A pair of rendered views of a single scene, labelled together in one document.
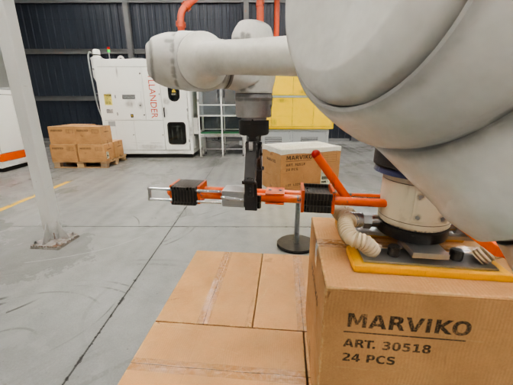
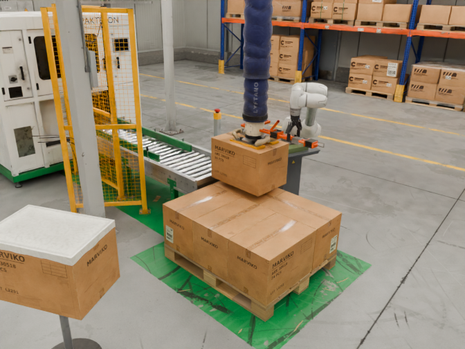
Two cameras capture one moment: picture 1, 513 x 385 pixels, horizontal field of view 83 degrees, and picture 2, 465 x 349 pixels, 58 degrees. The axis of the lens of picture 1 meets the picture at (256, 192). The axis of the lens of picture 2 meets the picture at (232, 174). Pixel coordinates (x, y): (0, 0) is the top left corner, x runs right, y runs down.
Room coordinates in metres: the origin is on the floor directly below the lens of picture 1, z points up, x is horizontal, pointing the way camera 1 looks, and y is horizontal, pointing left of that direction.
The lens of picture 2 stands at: (3.65, 1.62, 2.24)
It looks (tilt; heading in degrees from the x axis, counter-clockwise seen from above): 23 degrees down; 218
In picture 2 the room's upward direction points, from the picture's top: 1 degrees clockwise
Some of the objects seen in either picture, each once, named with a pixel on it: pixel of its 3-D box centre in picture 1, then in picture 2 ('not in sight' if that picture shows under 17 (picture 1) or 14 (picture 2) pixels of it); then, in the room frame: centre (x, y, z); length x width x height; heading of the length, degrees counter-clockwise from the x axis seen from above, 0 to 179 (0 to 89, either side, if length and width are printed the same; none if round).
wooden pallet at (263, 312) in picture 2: not in sight; (249, 254); (1.02, -0.19, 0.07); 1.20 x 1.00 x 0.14; 85
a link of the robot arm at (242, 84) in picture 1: (248, 58); (298, 97); (0.73, 0.02, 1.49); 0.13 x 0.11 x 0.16; 119
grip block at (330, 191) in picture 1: (316, 197); (276, 133); (0.74, -0.16, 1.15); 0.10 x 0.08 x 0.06; 174
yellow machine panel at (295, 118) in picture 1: (290, 108); not in sight; (8.34, -0.94, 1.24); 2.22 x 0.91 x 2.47; 90
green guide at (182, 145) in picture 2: not in sight; (151, 131); (0.26, -2.31, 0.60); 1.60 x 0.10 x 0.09; 85
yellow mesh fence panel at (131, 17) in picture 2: not in sight; (99, 120); (1.29, -1.88, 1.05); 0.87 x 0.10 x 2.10; 137
